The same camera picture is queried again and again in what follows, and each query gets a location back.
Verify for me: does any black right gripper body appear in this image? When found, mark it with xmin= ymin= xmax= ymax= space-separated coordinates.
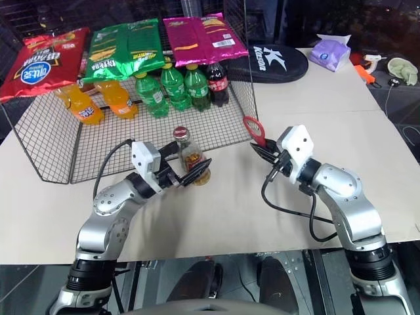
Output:
xmin=269 ymin=146 xmax=295 ymax=179

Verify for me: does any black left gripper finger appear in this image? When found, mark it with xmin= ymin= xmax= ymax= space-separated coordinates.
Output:
xmin=178 ymin=157 xmax=213 ymax=188
xmin=159 ymin=141 xmax=181 ymax=162

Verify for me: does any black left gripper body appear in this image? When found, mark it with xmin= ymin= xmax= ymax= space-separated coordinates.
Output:
xmin=154 ymin=153 xmax=185 ymax=190

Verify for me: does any amber glass bottle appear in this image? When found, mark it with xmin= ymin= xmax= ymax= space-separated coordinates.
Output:
xmin=173 ymin=126 xmax=212 ymax=186

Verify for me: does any red scissors handle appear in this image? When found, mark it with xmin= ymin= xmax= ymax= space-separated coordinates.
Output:
xmin=242 ymin=115 xmax=268 ymax=149

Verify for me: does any green soda plastic bottle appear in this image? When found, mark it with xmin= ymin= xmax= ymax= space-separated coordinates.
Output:
xmin=160 ymin=62 xmax=193 ymax=112
xmin=135 ymin=72 xmax=171 ymax=119
xmin=183 ymin=64 xmax=212 ymax=112

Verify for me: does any orange soda plastic bottle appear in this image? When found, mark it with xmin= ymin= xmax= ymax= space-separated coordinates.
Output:
xmin=93 ymin=80 xmax=139 ymax=121
xmin=54 ymin=85 xmax=104 ymax=127

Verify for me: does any dark cola plastic bottle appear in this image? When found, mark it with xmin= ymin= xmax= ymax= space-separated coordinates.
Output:
xmin=205 ymin=62 xmax=231 ymax=108

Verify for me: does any black racket case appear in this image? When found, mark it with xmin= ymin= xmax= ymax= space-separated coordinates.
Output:
xmin=225 ymin=44 xmax=310 ymax=83

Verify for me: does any green chips bag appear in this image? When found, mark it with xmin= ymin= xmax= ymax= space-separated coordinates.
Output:
xmin=123 ymin=18 xmax=167 ymax=75
xmin=79 ymin=24 xmax=131 ymax=85

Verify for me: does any dark rounded shape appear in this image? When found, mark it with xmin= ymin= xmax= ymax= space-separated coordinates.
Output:
xmin=166 ymin=258 xmax=224 ymax=303
xmin=258 ymin=257 xmax=303 ymax=305

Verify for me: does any magenta chips bag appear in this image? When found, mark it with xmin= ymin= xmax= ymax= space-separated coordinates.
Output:
xmin=162 ymin=16 xmax=211 ymax=68
xmin=199 ymin=12 xmax=249 ymax=64

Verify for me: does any purple tissue pack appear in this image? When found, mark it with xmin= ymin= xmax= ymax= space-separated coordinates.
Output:
xmin=309 ymin=32 xmax=352 ymax=74

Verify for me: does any orange utility knife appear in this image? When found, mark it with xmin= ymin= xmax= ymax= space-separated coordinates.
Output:
xmin=354 ymin=64 xmax=377 ymax=85

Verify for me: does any white glue gun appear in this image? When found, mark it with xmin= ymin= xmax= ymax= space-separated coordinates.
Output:
xmin=362 ymin=54 xmax=385 ymax=75

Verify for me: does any pale green cloth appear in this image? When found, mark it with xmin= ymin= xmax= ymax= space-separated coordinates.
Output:
xmin=387 ymin=57 xmax=419 ymax=87

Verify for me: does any red chips bag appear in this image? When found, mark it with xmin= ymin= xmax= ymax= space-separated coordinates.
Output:
xmin=0 ymin=27 xmax=91 ymax=104

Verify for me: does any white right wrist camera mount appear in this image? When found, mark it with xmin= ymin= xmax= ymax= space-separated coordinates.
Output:
xmin=276 ymin=125 xmax=315 ymax=183

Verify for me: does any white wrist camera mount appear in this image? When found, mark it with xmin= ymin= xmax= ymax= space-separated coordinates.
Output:
xmin=131 ymin=140 xmax=163 ymax=196
xmin=276 ymin=125 xmax=315 ymax=183

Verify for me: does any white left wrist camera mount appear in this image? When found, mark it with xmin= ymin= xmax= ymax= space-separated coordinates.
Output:
xmin=131 ymin=140 xmax=163 ymax=196

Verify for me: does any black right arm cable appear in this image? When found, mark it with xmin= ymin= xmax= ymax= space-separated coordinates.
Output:
xmin=261 ymin=163 xmax=339 ymax=243

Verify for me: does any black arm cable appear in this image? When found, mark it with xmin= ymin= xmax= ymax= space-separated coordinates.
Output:
xmin=93 ymin=138 xmax=134 ymax=201
xmin=261 ymin=163 xmax=339 ymax=243

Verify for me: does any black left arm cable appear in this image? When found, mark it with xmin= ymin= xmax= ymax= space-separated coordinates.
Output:
xmin=93 ymin=138 xmax=134 ymax=201

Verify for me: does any black wire mesh rack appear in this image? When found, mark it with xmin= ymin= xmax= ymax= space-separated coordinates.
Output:
xmin=0 ymin=0 xmax=260 ymax=185

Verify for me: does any thin white cable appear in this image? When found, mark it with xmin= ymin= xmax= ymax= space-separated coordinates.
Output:
xmin=402 ymin=125 xmax=420 ymax=146

